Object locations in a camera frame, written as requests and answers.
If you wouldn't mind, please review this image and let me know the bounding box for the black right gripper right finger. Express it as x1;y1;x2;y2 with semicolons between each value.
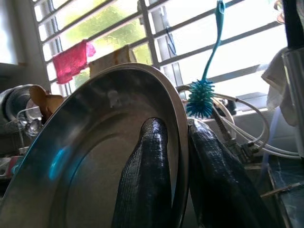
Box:
187;118;280;228

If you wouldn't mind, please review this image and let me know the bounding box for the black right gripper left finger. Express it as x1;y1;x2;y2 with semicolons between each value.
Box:
111;116;173;228

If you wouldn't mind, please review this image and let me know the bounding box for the large steel plate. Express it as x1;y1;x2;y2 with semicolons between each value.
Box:
0;62;190;228

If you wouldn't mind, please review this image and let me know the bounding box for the thin wooden stick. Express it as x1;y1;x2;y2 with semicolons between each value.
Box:
260;181;304;198

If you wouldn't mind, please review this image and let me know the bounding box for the blue bottle brush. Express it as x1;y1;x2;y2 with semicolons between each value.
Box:
185;0;226;119

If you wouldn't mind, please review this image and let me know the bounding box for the tan hanging cloth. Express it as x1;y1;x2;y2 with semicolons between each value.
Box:
89;45;137;79

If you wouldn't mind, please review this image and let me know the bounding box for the brown wooden board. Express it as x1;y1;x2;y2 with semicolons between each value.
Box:
28;85;65;124

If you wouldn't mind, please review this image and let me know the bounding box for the white towel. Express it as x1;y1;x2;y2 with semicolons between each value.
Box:
261;46;300;126

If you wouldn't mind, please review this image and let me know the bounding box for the pink hanging cloth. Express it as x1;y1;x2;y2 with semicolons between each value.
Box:
52;39;97;85

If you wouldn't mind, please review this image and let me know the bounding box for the grey window grille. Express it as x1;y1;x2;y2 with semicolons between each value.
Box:
30;0;288;95

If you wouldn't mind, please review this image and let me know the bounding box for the steel pot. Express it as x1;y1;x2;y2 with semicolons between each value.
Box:
0;84;37;122

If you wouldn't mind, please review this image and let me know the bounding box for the blue cord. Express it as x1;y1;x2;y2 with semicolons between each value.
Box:
165;25;178;57

